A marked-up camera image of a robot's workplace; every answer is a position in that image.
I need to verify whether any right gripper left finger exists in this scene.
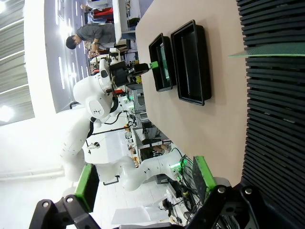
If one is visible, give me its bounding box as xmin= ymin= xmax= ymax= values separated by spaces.
xmin=28 ymin=163 xmax=101 ymax=229

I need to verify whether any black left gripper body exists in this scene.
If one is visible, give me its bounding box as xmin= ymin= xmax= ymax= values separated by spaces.
xmin=110 ymin=61 xmax=150 ymax=87

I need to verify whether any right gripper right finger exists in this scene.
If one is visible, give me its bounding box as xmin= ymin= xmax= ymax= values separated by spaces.
xmin=188 ymin=156 xmax=265 ymax=229

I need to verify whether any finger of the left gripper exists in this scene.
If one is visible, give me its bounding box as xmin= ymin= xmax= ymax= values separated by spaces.
xmin=142 ymin=61 xmax=160 ymax=72

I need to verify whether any black ESD tray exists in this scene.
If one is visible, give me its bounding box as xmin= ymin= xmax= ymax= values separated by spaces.
xmin=170 ymin=20 xmax=212 ymax=106
xmin=148 ymin=32 xmax=177 ymax=93

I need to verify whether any person in grey shirt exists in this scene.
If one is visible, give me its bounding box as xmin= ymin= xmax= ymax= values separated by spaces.
xmin=65 ymin=23 xmax=116 ymax=52

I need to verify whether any black slotted board rack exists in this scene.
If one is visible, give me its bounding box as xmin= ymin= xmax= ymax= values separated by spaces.
xmin=235 ymin=0 xmax=305 ymax=198

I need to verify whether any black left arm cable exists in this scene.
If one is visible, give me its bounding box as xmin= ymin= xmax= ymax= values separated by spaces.
xmin=86 ymin=75 xmax=120 ymax=144

